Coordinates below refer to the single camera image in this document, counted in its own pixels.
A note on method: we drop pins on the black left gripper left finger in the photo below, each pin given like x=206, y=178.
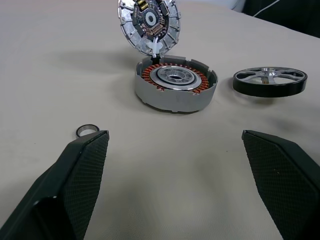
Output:
x=75, y=180

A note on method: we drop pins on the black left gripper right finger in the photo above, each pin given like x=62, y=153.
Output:
x=282, y=175

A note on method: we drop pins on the grey motor housing copper windings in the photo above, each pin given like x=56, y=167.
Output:
x=175, y=100

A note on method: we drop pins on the silver circuit board cover plate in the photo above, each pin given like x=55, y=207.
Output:
x=130, y=32

